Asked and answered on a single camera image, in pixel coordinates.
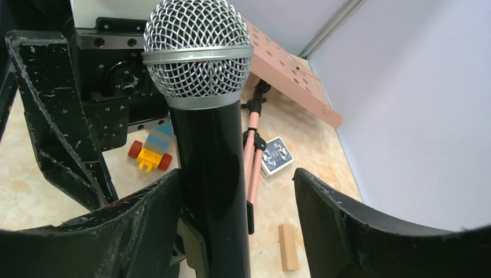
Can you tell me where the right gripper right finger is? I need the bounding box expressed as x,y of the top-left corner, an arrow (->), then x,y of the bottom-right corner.
293,168 -> 490,277

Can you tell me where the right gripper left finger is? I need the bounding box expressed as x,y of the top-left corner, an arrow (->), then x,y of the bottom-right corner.
1,169 -> 181,277

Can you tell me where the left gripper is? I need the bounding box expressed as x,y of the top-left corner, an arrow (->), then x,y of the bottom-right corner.
5,17 -> 168,211

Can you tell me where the black microphone silver grille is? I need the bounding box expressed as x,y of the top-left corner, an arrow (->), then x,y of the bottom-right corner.
142,1 -> 254,277

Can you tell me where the pink music stand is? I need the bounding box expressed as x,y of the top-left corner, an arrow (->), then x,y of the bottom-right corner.
240,19 -> 344,208

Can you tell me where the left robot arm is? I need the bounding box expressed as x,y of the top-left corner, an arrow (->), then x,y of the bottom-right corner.
1,1 -> 168,210

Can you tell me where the wooden block centre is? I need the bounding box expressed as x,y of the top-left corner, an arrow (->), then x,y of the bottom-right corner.
278,224 -> 299,271

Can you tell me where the toy block car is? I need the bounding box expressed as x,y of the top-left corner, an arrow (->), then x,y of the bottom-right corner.
127,120 -> 174,172

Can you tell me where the blue playing card deck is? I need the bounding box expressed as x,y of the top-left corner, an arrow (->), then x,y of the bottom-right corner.
261,136 -> 294,178

